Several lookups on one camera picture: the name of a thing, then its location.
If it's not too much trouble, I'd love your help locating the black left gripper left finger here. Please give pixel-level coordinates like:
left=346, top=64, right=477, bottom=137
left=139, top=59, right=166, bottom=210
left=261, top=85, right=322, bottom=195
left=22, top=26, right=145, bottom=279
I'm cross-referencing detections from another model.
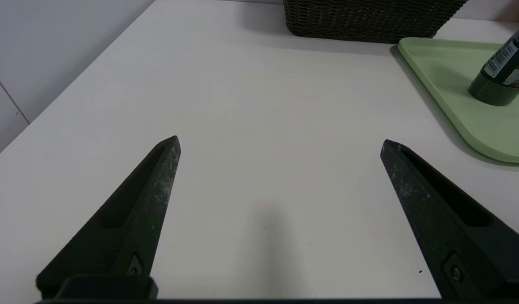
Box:
left=36, top=135, right=182, bottom=300

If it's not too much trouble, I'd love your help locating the dark brown wicker basket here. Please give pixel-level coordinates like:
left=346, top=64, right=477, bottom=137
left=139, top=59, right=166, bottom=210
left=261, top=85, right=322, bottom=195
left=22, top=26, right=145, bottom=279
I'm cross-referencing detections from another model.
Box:
left=283, top=0, right=469, bottom=44

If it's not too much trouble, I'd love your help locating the black face cream tube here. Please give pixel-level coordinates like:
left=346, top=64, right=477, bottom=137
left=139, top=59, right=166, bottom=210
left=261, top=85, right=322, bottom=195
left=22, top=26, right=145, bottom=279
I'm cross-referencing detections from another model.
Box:
left=468, top=21, right=519, bottom=106

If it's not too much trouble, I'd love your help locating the light green plastic tray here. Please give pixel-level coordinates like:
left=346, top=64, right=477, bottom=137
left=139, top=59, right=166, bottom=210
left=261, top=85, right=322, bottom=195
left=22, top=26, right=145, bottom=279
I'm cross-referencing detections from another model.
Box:
left=398, top=37, right=519, bottom=164

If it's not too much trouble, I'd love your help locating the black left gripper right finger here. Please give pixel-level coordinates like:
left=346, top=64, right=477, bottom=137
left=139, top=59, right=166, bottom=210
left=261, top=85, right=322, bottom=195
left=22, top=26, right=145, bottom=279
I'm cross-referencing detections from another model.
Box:
left=380, top=139, right=519, bottom=300

